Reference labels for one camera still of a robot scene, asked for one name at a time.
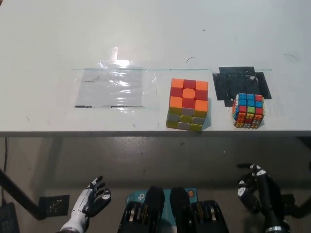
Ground black tape patch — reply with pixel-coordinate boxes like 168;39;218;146
212;66;272;107

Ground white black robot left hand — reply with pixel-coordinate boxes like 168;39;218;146
71;175;112;219

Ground clear plastic film sheet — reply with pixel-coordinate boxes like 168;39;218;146
71;46;160;112

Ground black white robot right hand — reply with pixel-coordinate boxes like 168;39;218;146
237;163;290;229

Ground black table foot plate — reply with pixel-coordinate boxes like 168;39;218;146
38;194;70;216
279;193;296;216

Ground thin black cable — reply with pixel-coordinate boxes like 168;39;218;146
1;137;8;204

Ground teal robot body top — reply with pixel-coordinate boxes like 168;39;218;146
125;188;198;206

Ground small multicolour studded cube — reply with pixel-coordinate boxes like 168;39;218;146
231;93;265;129

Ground black robot body blocks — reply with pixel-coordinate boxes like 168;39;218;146
118;185;229;233

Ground black flat device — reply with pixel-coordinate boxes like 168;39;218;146
0;201;20;233

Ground black diagonal table leg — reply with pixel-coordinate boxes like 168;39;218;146
0;167;47;221
290;191;311;219

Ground big orange red yellow cube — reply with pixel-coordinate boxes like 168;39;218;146
166;77;209;133

